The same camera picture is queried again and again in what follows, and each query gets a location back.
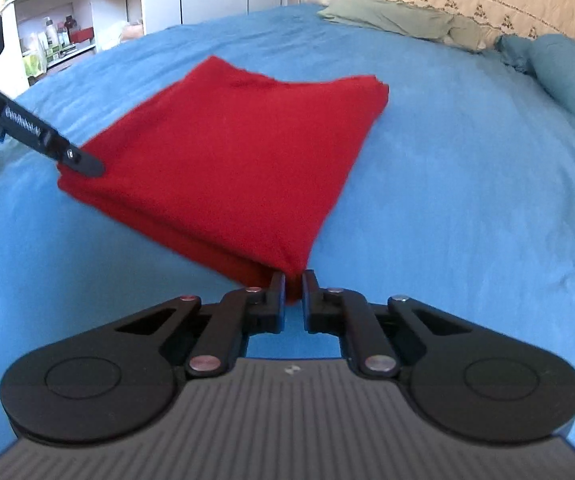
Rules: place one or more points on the red knit sweater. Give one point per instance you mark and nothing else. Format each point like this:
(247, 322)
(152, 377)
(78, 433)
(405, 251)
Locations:
(237, 160)

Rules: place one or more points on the bed with blue sheet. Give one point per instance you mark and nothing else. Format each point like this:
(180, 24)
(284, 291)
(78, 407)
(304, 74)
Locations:
(467, 210)

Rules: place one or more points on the white shelf unit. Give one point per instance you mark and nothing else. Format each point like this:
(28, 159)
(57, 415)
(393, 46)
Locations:
(112, 5)

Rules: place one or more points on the beige bag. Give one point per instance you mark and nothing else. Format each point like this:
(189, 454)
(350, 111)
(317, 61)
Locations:
(131, 30)

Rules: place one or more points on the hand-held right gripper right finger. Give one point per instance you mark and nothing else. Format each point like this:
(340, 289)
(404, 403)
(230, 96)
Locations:
(310, 300)

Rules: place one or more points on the red box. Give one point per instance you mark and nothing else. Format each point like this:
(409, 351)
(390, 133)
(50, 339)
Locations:
(81, 35)

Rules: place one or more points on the green pillow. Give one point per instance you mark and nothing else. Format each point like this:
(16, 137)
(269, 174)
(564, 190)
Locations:
(392, 17)

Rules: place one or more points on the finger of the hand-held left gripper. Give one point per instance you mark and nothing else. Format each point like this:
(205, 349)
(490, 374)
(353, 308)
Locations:
(67, 152)

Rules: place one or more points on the white bottle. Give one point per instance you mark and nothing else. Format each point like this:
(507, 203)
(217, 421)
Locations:
(50, 32)

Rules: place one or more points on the folded blue duvet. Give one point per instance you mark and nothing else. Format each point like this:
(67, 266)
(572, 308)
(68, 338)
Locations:
(562, 75)

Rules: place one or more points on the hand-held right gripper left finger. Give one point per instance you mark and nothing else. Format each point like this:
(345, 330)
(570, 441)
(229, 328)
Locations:
(277, 300)

